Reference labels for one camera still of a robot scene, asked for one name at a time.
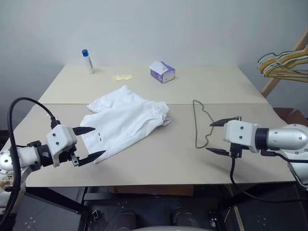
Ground purple tissue box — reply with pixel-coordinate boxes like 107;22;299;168
149;61;176;84

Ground yellow plastic packet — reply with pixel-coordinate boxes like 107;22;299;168
112;74;134;82

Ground short black right arm cable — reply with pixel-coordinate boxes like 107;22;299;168
260;149;293;161

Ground black metal stand frame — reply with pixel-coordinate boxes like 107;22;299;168
0;184;308;231

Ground reddish brown furniture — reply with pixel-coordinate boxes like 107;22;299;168
273;107;308;124

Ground bunch of coloured hangers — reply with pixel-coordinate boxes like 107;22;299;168
258;48;308;79

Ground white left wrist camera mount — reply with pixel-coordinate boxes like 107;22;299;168
46;124;78;168

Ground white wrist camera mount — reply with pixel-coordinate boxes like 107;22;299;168
46;124;78;168
223;119;261;154

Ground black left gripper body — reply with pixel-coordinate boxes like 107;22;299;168
57;146;80;167

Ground white tube with blue cap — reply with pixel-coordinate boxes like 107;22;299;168
81;49;95;75

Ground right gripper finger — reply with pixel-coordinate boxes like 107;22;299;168
209;115;242;128
205;147;231;156

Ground bunch of wire hangers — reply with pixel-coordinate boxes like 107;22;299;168
262;51;308;84

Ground long black right camera cable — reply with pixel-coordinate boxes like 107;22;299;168
229;154;308;202

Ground wooden clothes rack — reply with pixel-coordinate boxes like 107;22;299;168
260;30;308;98

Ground light wooden stick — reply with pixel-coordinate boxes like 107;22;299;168
233;206;244;231

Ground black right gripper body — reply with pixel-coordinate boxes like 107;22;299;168
229;142;244;159

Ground white shorts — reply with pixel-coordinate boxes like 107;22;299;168
80;84;171;165

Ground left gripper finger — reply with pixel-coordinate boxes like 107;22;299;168
78;150;107;167
73;126;97;136

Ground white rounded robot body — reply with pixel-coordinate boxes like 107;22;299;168
136;225;180;231

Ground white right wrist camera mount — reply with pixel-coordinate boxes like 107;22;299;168
223;119;261;154

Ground olive wire hanger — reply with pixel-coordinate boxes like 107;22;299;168
192;99;216;149

